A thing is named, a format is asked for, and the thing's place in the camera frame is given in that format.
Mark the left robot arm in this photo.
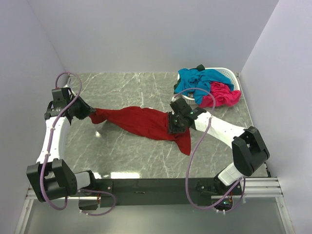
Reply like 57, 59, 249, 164
26, 85, 98, 202

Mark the red t-shirt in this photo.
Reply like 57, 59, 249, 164
89, 106, 191, 156

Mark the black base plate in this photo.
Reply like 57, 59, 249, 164
68, 177, 243, 209

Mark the white laundry basket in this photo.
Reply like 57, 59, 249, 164
177, 68, 240, 107

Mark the dark green garment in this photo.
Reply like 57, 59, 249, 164
196, 64, 205, 71

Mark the pink t-shirt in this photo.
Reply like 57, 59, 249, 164
210, 82, 241, 107

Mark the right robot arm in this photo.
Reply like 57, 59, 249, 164
168, 98, 270, 195

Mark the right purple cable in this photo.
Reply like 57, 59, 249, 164
172, 87, 246, 214

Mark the blue t-shirt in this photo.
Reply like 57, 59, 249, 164
174, 68, 234, 104

